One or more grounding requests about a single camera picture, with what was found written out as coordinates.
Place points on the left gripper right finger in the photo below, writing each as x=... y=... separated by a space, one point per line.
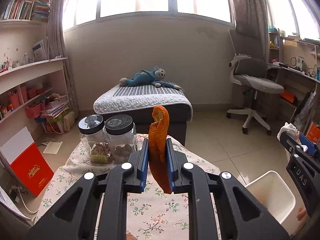
x=220 y=207

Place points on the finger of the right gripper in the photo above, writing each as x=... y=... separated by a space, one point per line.
x=289 y=143
x=313 y=149

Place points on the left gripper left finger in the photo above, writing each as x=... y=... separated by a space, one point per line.
x=95 y=207

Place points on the orange peel piece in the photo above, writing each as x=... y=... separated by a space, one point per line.
x=157 y=136

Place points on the white tissue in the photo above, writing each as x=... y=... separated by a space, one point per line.
x=291 y=130

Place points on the white trash bin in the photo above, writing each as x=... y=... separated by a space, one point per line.
x=272 y=191

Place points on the person's right hand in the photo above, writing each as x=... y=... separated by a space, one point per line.
x=301 y=214

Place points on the red and white box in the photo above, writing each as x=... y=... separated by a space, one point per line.
x=23 y=158

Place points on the wooden desk with shelves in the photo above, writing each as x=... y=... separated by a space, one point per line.
x=295 y=66

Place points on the white office chair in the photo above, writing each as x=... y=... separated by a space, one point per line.
x=248 y=68

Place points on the clear jar with cashews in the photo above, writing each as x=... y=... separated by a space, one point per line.
x=93 y=138

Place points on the clear jar with brown nuts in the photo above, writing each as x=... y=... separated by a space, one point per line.
x=121 y=135

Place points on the white curved bookshelf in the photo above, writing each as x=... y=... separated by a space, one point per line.
x=34 y=65

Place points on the grey curtain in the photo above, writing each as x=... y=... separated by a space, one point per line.
x=254 y=13

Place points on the blue plush monkey toy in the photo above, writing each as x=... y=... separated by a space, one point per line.
x=154 y=77

